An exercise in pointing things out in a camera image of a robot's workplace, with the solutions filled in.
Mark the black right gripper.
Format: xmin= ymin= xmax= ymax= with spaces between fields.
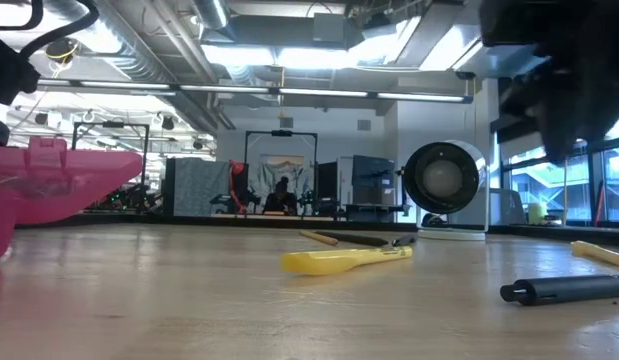
xmin=478 ymin=0 xmax=619 ymax=164

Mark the yellow highlighter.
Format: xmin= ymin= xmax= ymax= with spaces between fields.
xmin=279 ymin=245 xmax=414 ymax=277
xmin=570 ymin=240 xmax=619 ymax=269

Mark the yellow pencil with eraser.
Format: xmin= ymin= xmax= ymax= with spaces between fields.
xmin=298 ymin=229 xmax=340 ymax=248

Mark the pink plastic supply box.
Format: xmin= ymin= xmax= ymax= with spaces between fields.
xmin=0 ymin=136 xmax=144 ymax=264

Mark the grey ceiling box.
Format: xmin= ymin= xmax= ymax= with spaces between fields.
xmin=312 ymin=12 xmax=347 ymax=44

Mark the yellow white container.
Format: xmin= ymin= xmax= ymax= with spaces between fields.
xmin=527 ymin=201 xmax=549 ymax=226

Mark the white round fan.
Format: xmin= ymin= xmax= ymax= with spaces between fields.
xmin=401 ymin=139 xmax=491 ymax=243

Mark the dark grey cabinet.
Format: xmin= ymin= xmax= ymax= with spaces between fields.
xmin=344 ymin=154 xmax=405 ymax=222

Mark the overhead LED light bar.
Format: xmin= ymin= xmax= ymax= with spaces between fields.
xmin=36 ymin=78 xmax=475 ymax=105

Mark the black monitor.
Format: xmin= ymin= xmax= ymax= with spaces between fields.
xmin=316 ymin=160 xmax=340 ymax=204

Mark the person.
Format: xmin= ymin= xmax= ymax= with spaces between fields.
xmin=262 ymin=175 xmax=300 ymax=217

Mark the grey speckled cabinet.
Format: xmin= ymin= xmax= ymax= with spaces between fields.
xmin=163 ymin=157 xmax=231 ymax=218

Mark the silver rectangular air duct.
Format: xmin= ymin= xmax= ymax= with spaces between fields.
xmin=418 ymin=0 xmax=545 ymax=80

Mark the silver round air duct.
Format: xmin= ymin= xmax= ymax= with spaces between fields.
xmin=191 ymin=0 xmax=231 ymax=30

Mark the black table frame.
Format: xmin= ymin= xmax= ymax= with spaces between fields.
xmin=13 ymin=212 xmax=619 ymax=247

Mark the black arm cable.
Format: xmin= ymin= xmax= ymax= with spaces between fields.
xmin=0 ymin=0 xmax=101 ymax=60

